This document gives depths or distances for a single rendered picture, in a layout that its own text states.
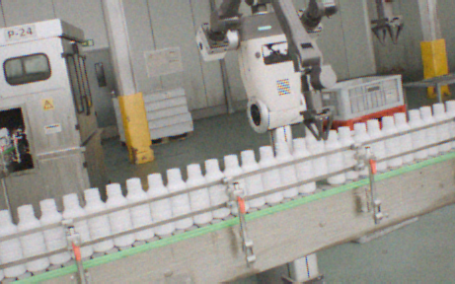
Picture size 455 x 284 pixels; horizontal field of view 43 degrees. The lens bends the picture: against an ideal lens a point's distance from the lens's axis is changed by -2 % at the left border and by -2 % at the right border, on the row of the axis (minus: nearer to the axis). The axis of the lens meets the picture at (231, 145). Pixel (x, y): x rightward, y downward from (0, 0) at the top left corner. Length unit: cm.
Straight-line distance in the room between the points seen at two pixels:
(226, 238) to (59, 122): 370
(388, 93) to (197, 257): 289
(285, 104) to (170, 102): 890
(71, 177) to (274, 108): 315
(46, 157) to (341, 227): 373
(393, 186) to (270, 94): 70
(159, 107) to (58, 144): 609
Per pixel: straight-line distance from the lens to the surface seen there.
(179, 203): 161
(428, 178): 205
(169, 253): 159
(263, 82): 236
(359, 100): 410
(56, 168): 527
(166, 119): 1122
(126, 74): 943
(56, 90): 521
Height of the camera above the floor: 145
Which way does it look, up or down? 9 degrees down
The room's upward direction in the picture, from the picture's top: 10 degrees counter-clockwise
